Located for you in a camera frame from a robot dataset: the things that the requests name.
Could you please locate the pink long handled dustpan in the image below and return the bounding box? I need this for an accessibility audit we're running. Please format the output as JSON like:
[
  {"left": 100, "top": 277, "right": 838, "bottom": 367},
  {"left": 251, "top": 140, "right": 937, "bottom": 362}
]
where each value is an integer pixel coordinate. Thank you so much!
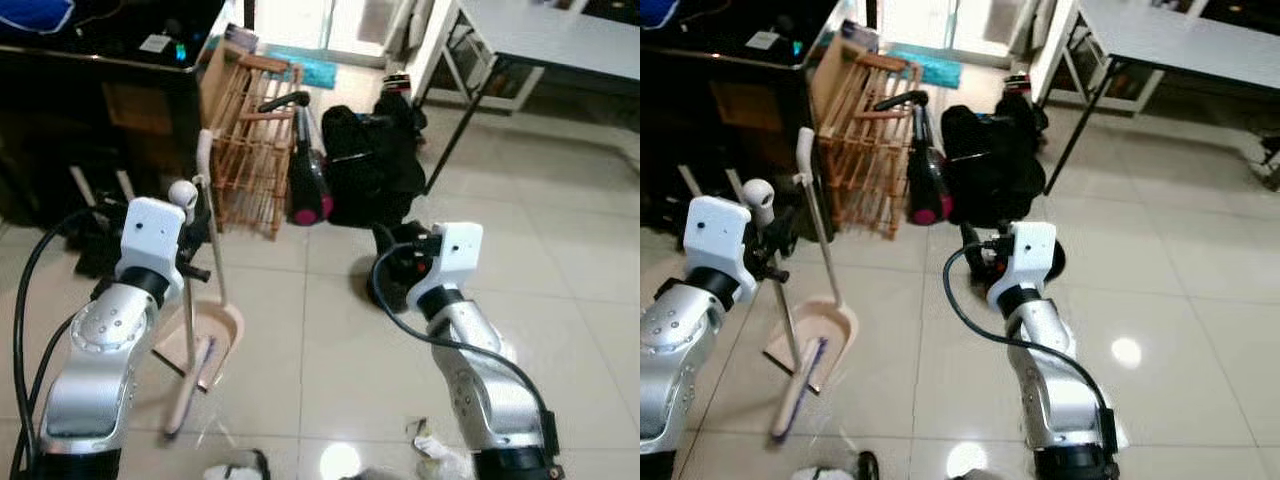
[
  {"left": 152, "top": 130, "right": 246, "bottom": 393},
  {"left": 765, "top": 128, "right": 859, "bottom": 393}
]

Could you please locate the metal handled pink broom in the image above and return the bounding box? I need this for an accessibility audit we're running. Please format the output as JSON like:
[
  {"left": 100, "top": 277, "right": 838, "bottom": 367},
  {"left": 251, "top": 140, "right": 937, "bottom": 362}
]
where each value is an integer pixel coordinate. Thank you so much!
[
  {"left": 160, "top": 180, "right": 218, "bottom": 438},
  {"left": 742, "top": 178, "right": 829, "bottom": 441}
]

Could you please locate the teal floor mat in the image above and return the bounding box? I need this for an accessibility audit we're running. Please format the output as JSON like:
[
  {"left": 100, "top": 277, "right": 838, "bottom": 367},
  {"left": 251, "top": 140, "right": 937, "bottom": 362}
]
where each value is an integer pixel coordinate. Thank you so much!
[
  {"left": 885, "top": 45, "right": 961, "bottom": 89},
  {"left": 265, "top": 45, "right": 341, "bottom": 89}
]

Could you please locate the black backpack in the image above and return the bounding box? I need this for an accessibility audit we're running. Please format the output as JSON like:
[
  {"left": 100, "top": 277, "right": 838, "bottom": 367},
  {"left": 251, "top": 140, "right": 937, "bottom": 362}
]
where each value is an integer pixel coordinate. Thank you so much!
[
  {"left": 940, "top": 95, "right": 1051, "bottom": 229},
  {"left": 320, "top": 95, "right": 429, "bottom": 229}
]

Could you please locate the wooden slatted rack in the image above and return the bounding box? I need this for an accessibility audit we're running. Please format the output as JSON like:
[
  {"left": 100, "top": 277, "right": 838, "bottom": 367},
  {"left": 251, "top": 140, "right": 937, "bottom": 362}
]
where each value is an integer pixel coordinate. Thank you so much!
[
  {"left": 810, "top": 45, "right": 923, "bottom": 239},
  {"left": 200, "top": 45, "right": 304, "bottom": 241}
]

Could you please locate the black glossy cabinet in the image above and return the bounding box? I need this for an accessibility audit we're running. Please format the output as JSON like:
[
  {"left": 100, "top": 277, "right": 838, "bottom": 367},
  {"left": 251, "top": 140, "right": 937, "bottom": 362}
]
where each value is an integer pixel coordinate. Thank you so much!
[
  {"left": 0, "top": 0, "right": 226, "bottom": 226},
  {"left": 640, "top": 0, "right": 836, "bottom": 226}
]

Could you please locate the crumpled white paper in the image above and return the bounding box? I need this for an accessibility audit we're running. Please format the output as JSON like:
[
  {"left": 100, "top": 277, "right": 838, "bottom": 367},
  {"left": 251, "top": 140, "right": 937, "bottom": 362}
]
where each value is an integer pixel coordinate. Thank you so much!
[{"left": 405, "top": 418, "right": 471, "bottom": 480}]

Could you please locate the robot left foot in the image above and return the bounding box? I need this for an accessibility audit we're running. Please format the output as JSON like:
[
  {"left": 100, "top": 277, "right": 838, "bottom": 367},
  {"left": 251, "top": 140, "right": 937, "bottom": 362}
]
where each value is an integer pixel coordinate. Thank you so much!
[
  {"left": 795, "top": 462, "right": 881, "bottom": 480},
  {"left": 205, "top": 450, "right": 271, "bottom": 480}
]

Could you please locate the blue white fabric bag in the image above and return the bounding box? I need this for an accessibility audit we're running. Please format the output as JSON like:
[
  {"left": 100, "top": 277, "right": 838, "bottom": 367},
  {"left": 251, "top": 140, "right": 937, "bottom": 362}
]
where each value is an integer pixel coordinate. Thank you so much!
[
  {"left": 0, "top": 0, "right": 76, "bottom": 36},
  {"left": 640, "top": 0, "right": 691, "bottom": 29}
]

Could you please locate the grey table with black legs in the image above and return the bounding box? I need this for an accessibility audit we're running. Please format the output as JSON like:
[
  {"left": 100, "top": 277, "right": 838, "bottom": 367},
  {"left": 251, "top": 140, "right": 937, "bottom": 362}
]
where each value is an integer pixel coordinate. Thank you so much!
[
  {"left": 1030, "top": 0, "right": 1280, "bottom": 196},
  {"left": 405, "top": 0, "right": 641, "bottom": 196}
]

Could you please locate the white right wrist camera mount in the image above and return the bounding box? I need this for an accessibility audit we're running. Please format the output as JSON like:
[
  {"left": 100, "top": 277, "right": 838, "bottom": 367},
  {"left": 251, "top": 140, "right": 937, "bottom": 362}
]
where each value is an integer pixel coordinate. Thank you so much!
[
  {"left": 408, "top": 222, "right": 484, "bottom": 309},
  {"left": 985, "top": 222, "right": 1059, "bottom": 306}
]

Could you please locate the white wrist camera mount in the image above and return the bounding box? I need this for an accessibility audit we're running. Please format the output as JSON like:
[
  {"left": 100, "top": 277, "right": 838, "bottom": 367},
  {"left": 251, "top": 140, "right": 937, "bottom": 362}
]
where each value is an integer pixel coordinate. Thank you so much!
[
  {"left": 118, "top": 196, "right": 187, "bottom": 293},
  {"left": 683, "top": 196, "right": 756, "bottom": 301},
  {"left": 985, "top": 222, "right": 1059, "bottom": 306},
  {"left": 408, "top": 222, "right": 484, "bottom": 309}
]

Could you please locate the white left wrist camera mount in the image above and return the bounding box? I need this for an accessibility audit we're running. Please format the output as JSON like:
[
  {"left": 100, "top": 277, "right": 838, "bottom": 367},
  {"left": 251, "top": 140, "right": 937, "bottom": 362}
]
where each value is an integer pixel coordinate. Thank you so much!
[
  {"left": 683, "top": 196, "right": 756, "bottom": 301},
  {"left": 118, "top": 196, "right": 187, "bottom": 293}
]

